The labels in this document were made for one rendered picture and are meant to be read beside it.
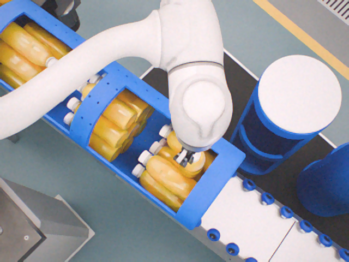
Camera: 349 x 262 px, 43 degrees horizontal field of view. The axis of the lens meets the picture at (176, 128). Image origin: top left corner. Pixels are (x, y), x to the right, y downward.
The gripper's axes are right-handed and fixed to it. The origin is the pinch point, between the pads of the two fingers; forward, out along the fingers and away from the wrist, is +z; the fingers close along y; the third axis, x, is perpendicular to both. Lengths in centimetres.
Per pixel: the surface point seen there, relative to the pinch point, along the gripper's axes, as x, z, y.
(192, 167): -1.9, 7.5, -2.4
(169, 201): -1.4, 28.1, -11.7
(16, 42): 66, 19, -2
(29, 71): 58, 23, -7
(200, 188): -6.7, 14.0, -4.5
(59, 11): 86, 62, 25
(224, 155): -6.5, 15.8, 7.2
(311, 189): -46, 96, 36
